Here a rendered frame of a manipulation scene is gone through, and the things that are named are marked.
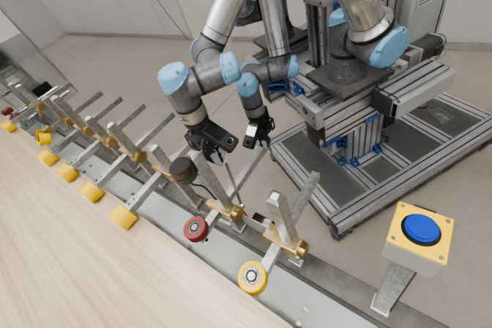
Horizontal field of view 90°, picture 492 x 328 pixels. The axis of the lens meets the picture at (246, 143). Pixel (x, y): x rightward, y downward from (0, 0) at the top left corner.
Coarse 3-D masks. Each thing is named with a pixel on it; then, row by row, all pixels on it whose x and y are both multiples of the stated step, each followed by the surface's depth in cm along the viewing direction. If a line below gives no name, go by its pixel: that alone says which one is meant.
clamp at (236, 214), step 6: (210, 204) 90; (216, 204) 90; (234, 204) 88; (222, 210) 87; (234, 210) 86; (240, 210) 86; (222, 216) 91; (228, 216) 85; (234, 216) 85; (240, 216) 87
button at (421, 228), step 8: (416, 216) 35; (424, 216) 35; (408, 224) 35; (416, 224) 35; (424, 224) 34; (432, 224) 34; (408, 232) 35; (416, 232) 34; (424, 232) 34; (432, 232) 34; (424, 240) 33; (432, 240) 33
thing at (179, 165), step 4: (176, 160) 66; (180, 160) 65; (184, 160) 65; (188, 160) 64; (172, 164) 65; (176, 164) 65; (180, 164) 64; (184, 164) 64; (188, 164) 64; (172, 168) 64; (176, 168) 64; (180, 168) 63; (184, 168) 63; (172, 172) 63; (176, 172) 63; (180, 172) 62; (192, 184) 70; (196, 184) 71; (200, 184) 72; (204, 188) 74; (212, 196) 78
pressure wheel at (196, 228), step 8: (200, 216) 84; (184, 224) 83; (192, 224) 83; (200, 224) 82; (184, 232) 81; (192, 232) 81; (200, 232) 80; (208, 232) 83; (192, 240) 80; (200, 240) 81
